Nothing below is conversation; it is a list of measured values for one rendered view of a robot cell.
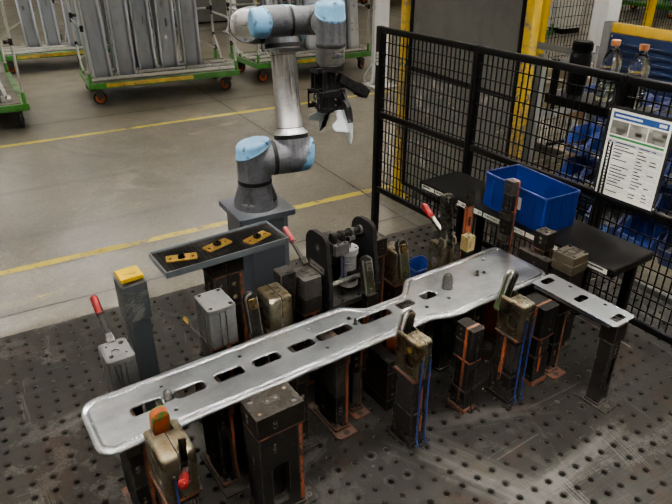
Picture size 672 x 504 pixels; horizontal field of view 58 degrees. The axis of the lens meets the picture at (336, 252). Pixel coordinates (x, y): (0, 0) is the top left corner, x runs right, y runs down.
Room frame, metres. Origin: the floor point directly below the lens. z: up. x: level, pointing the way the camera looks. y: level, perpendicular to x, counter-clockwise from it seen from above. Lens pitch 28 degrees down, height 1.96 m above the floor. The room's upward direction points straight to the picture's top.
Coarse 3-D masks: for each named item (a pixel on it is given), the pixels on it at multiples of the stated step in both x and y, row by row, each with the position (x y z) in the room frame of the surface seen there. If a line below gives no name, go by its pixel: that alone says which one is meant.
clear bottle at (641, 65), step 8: (640, 48) 2.00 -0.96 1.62; (648, 48) 1.99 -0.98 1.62; (640, 56) 1.99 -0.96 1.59; (648, 56) 1.99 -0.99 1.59; (632, 64) 2.00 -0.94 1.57; (640, 64) 1.98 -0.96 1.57; (648, 64) 1.98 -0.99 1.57; (632, 72) 1.98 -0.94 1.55; (640, 72) 1.97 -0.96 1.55; (648, 72) 1.98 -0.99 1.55; (640, 96) 1.97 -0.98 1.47; (640, 104) 1.97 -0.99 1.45
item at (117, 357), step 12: (108, 348) 1.19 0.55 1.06; (120, 348) 1.19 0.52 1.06; (108, 360) 1.14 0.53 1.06; (120, 360) 1.15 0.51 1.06; (132, 360) 1.16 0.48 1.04; (108, 372) 1.14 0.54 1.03; (120, 372) 1.14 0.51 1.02; (132, 372) 1.16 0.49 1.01; (108, 384) 1.17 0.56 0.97; (120, 384) 1.14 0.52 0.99
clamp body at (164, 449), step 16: (144, 432) 0.91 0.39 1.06; (176, 432) 0.91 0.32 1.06; (160, 448) 0.87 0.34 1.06; (176, 448) 0.87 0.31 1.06; (192, 448) 0.87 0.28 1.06; (160, 464) 0.83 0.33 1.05; (176, 464) 0.84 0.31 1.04; (192, 464) 0.86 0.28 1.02; (160, 480) 0.87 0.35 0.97; (176, 480) 0.84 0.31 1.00; (192, 480) 0.86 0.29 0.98; (160, 496) 0.89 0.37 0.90; (176, 496) 0.84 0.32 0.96; (192, 496) 0.87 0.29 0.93
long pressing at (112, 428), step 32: (480, 256) 1.76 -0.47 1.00; (512, 256) 1.76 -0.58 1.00; (416, 288) 1.56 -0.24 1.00; (480, 288) 1.56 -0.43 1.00; (320, 320) 1.39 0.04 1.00; (352, 320) 1.39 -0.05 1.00; (384, 320) 1.39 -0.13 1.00; (416, 320) 1.40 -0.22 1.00; (224, 352) 1.25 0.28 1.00; (256, 352) 1.25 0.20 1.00; (288, 352) 1.25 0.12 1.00; (320, 352) 1.25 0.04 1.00; (352, 352) 1.26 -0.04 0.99; (160, 384) 1.13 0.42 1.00; (192, 384) 1.13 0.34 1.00; (224, 384) 1.13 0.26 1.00; (256, 384) 1.13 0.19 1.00; (96, 416) 1.02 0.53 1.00; (128, 416) 1.02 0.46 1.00; (192, 416) 1.02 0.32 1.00; (96, 448) 0.93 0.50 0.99; (128, 448) 0.93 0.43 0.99
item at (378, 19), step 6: (378, 0) 8.49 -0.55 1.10; (384, 0) 8.49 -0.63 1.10; (372, 6) 8.56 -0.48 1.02; (378, 6) 8.48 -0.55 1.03; (384, 6) 8.49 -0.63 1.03; (378, 12) 8.48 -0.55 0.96; (384, 12) 8.49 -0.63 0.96; (372, 18) 8.56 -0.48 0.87; (378, 18) 8.48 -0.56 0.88; (384, 18) 8.49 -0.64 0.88; (372, 24) 8.55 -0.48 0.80; (378, 24) 8.47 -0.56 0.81; (384, 24) 8.50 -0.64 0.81; (372, 30) 8.55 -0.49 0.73; (372, 36) 8.55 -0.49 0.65; (372, 42) 8.55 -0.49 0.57; (372, 48) 8.55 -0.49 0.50; (372, 54) 8.55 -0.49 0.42; (372, 60) 8.55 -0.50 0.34; (372, 66) 8.57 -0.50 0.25; (366, 72) 8.50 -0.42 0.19; (372, 72) 8.57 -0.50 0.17; (372, 78) 8.51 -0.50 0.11; (366, 84) 8.53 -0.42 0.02; (372, 84) 8.51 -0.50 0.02
